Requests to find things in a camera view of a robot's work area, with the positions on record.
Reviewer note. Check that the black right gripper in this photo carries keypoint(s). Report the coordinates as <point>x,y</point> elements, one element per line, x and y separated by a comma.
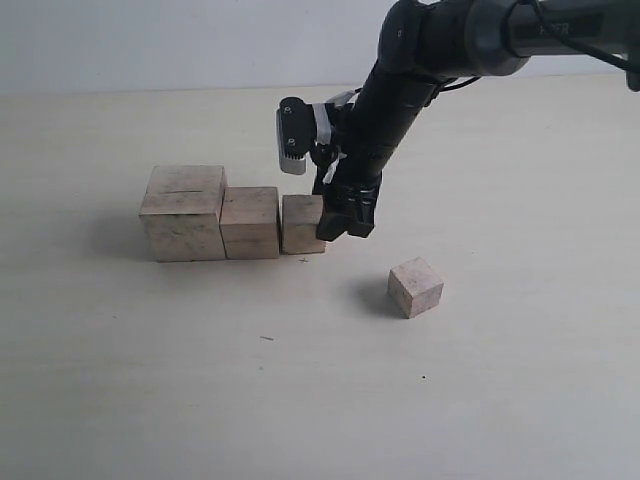
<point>352,147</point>

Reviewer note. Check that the third largest wooden cube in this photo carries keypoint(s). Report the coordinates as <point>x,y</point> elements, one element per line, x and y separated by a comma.
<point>300,218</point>

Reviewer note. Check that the smallest wooden cube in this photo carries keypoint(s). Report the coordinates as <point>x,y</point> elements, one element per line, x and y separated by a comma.
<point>415,287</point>

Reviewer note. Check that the second largest wooden cube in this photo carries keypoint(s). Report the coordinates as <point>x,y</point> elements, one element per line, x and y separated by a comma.
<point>250,223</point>

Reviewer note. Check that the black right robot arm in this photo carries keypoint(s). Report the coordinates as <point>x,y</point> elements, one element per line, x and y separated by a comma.
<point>426,49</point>

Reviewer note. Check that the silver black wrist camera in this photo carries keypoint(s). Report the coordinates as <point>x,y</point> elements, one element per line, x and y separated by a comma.
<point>303,130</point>

